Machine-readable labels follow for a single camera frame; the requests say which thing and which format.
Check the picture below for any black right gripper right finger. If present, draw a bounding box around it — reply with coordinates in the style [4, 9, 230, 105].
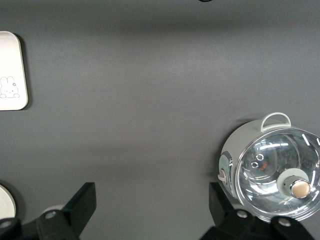
[199, 182, 316, 240]

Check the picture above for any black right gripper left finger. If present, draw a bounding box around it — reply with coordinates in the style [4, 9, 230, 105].
[0, 182, 97, 240]

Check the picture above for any beige round plate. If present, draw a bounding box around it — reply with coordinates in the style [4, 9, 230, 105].
[0, 183, 17, 221]

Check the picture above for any beige rabbit print tray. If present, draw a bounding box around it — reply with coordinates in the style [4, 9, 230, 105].
[0, 31, 29, 111]

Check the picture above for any glass pot lid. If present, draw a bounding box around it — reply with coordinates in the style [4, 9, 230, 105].
[234, 127, 320, 222]

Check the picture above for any silver pot with glass lid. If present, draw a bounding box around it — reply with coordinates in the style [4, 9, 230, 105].
[219, 112, 320, 223]

